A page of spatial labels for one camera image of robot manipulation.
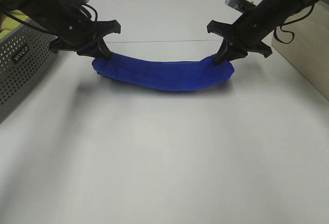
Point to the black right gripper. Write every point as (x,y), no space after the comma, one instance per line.
(245,35)

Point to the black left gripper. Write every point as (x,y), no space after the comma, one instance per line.
(78,30)

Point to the blue towel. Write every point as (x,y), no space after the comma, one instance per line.
(169,76)

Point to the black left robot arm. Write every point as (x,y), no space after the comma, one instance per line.
(33,9)

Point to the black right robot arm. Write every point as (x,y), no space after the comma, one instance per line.
(283,9)

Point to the grey perforated plastic basket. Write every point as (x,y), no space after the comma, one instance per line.
(25,59)

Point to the beige storage box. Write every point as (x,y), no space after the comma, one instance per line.
(306,46)

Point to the yellow-green towel in basket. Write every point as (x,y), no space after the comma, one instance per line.
(8,24)

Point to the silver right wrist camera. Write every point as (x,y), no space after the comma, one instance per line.
(240,5)

